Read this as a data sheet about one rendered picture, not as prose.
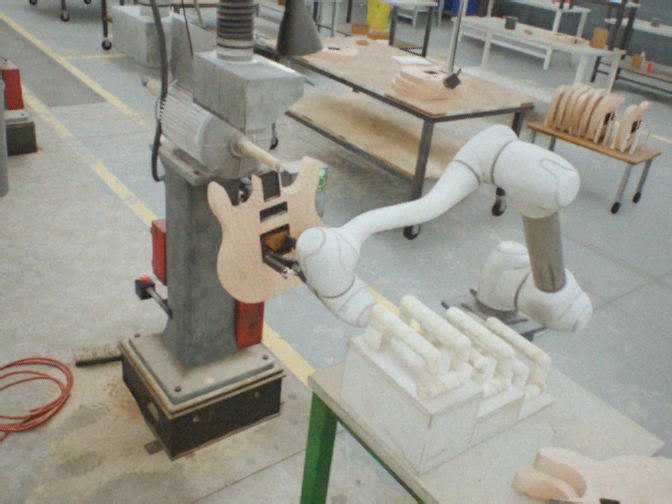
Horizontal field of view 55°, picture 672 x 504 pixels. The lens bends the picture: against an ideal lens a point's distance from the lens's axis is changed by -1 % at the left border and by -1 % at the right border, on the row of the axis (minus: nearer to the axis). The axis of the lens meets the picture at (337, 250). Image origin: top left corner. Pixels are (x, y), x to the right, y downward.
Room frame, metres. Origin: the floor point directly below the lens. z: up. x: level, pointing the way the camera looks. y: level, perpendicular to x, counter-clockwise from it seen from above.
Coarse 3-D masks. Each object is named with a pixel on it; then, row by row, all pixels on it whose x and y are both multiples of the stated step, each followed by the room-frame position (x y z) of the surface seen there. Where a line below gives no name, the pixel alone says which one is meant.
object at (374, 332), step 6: (372, 318) 1.11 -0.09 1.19; (372, 324) 1.11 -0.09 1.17; (378, 324) 1.11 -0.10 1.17; (372, 330) 1.11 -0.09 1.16; (378, 330) 1.11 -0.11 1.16; (366, 336) 1.12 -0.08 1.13; (372, 336) 1.11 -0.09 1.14; (378, 336) 1.11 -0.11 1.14; (366, 342) 1.12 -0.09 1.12; (372, 342) 1.11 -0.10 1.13; (378, 342) 1.11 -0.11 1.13; (366, 348) 1.11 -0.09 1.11; (372, 348) 1.11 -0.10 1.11; (378, 348) 1.11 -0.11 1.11
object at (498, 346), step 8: (448, 312) 1.27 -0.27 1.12; (456, 312) 1.26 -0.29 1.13; (456, 320) 1.25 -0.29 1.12; (464, 320) 1.23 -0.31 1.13; (472, 320) 1.23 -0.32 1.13; (464, 328) 1.22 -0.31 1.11; (472, 328) 1.21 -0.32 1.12; (480, 328) 1.20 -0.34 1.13; (480, 336) 1.19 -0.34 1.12; (488, 336) 1.18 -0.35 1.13; (496, 336) 1.18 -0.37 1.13; (488, 344) 1.17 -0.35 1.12; (496, 344) 1.16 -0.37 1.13; (504, 344) 1.15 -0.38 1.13; (496, 352) 1.15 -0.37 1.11; (504, 352) 1.13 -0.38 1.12; (512, 352) 1.13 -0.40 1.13
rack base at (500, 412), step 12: (468, 372) 1.18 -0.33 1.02; (492, 372) 1.19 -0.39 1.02; (492, 396) 1.11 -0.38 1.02; (504, 396) 1.11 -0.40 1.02; (516, 396) 1.12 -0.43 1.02; (480, 408) 1.06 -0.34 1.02; (492, 408) 1.07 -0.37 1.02; (504, 408) 1.09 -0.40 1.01; (516, 408) 1.12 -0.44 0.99; (480, 420) 1.04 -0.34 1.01; (492, 420) 1.07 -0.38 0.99; (504, 420) 1.09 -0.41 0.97; (516, 420) 1.13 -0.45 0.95; (480, 432) 1.05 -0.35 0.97; (492, 432) 1.07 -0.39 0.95; (468, 444) 1.03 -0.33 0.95
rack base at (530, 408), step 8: (488, 360) 1.34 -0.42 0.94; (496, 360) 1.35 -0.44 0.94; (512, 376) 1.29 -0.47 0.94; (528, 384) 1.26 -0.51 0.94; (544, 392) 1.24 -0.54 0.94; (536, 400) 1.21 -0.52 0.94; (544, 400) 1.21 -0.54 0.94; (552, 400) 1.22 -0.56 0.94; (528, 408) 1.18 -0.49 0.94; (536, 408) 1.18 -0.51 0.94; (544, 408) 1.19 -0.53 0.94; (520, 416) 1.15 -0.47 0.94; (528, 416) 1.15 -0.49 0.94
